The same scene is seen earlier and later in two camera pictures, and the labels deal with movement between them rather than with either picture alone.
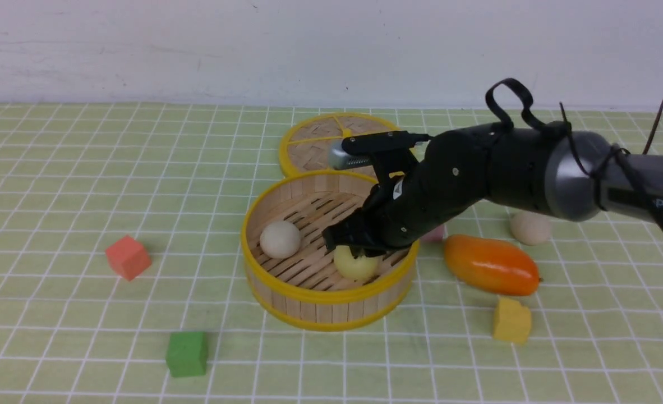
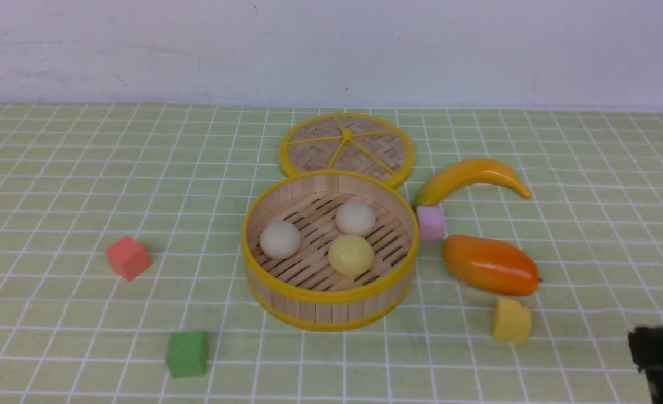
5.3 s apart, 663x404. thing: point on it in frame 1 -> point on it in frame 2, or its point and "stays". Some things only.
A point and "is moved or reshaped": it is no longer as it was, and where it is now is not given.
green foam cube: x=187 y=353 stays
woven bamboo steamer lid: x=306 y=143 stays
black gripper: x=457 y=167 -> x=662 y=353
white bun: x=530 y=228 is moved or reshaped
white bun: x=280 y=239 stays
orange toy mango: x=492 y=265 stays
